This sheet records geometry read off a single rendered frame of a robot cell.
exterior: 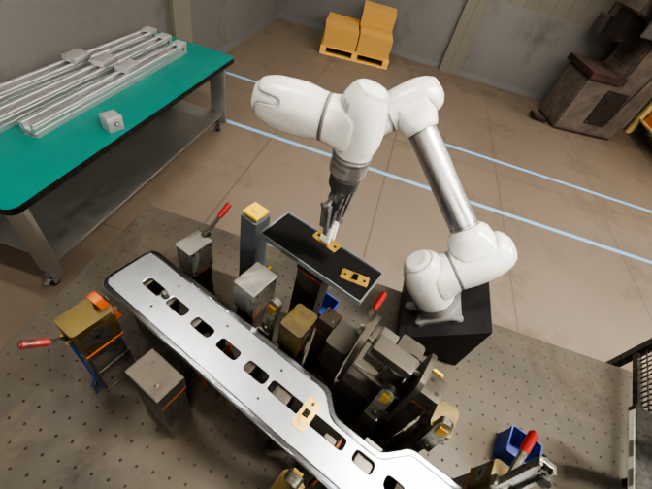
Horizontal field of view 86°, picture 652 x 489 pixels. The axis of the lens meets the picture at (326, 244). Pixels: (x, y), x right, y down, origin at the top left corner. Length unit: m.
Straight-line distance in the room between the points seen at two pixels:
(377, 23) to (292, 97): 5.53
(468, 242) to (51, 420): 1.41
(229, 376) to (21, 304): 1.74
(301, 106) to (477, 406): 1.25
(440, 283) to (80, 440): 1.21
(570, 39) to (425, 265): 6.01
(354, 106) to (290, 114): 0.13
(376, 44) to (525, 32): 2.27
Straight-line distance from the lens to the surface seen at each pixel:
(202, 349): 1.05
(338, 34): 5.94
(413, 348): 1.06
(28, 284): 2.64
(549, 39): 6.95
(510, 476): 1.02
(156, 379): 1.00
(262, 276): 1.04
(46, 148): 2.34
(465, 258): 1.30
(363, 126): 0.73
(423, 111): 1.28
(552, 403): 1.77
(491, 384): 1.63
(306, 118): 0.75
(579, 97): 6.25
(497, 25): 6.77
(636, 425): 1.47
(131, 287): 1.19
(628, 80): 6.44
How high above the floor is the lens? 1.95
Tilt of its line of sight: 47 degrees down
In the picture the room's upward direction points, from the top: 17 degrees clockwise
